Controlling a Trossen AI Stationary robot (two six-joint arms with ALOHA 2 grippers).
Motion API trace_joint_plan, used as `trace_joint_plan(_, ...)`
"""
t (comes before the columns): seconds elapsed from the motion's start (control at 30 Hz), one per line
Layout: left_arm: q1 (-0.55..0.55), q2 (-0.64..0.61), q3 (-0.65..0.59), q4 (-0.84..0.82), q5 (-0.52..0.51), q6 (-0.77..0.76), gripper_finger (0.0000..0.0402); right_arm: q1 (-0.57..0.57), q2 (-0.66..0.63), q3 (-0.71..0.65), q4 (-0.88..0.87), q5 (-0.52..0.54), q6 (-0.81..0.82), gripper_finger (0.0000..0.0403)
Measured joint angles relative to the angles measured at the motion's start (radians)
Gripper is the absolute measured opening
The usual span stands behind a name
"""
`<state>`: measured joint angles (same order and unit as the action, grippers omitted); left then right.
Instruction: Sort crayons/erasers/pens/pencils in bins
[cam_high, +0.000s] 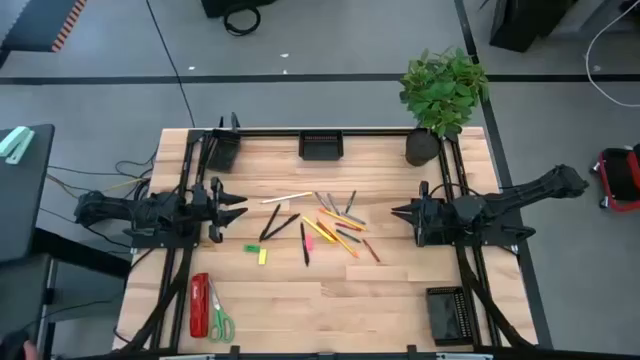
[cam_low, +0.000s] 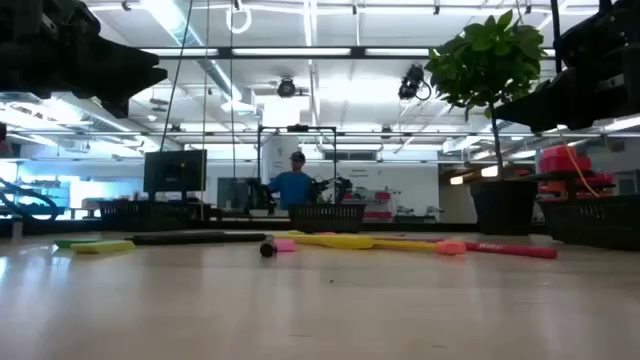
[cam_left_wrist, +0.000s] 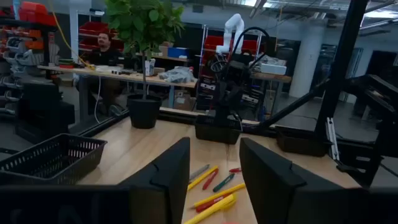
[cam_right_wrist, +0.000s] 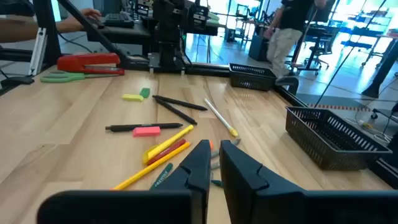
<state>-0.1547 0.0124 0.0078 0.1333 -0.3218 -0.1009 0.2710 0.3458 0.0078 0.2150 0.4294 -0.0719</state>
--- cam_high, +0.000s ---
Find black box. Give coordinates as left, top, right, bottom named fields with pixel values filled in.
left=200, top=0, right=276, bottom=19

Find black plastic mesh bin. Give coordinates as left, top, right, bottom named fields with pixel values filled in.
left=205, top=128, right=242, bottom=174
left=298, top=129, right=345, bottom=162
left=425, top=285, right=474, bottom=347

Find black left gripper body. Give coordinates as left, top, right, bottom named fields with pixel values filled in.
left=192, top=177, right=225, bottom=245

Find black side desk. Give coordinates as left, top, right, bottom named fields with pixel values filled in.
left=0, top=123, right=132, bottom=279

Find white pen with yellow cap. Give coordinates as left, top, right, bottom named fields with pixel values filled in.
left=259, top=191, right=314, bottom=205

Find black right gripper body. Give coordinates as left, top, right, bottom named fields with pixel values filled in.
left=413, top=180, right=454, bottom=248

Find green potted plant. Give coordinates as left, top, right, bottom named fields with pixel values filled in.
left=398, top=45, right=490, bottom=168

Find coiled black cable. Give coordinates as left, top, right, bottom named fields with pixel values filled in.
left=223, top=3, right=262, bottom=37

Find red and black cart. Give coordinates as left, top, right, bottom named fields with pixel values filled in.
left=591, top=143, right=640, bottom=214

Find black pen with white print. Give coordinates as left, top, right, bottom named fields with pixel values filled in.
left=299, top=221, right=311, bottom=268

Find yellow pencil with orange end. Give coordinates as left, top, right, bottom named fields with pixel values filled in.
left=318, top=207, right=368, bottom=232

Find thin black floor cable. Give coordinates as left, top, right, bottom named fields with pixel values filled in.
left=47, top=149, right=157, bottom=201

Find long black floor cable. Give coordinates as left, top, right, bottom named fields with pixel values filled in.
left=144, top=0, right=197, bottom=129

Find black orange striped ramp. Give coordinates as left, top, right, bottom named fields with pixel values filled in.
left=0, top=0, right=87, bottom=54

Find black aluminium table frame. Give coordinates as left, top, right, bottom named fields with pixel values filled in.
left=112, top=127, right=539, bottom=360

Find green handled scissors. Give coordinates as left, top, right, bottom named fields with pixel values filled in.
left=207, top=279, right=236, bottom=345

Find yellow floor cable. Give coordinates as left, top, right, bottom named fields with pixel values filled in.
left=46, top=173, right=151, bottom=200

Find black cabinet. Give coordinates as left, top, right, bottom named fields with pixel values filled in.
left=488, top=0, right=571, bottom=54

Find white floor cable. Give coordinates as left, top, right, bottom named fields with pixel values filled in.
left=583, top=0, right=640, bottom=109

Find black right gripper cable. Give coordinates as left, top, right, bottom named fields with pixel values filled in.
left=428, top=181, right=470, bottom=200

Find red stapler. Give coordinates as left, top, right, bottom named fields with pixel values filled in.
left=189, top=272, right=210, bottom=339

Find brown red crayon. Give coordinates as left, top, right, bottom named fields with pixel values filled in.
left=361, top=238, right=382, bottom=264

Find mint green stapler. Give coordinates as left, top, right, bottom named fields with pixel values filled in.
left=0, top=125, right=36, bottom=165

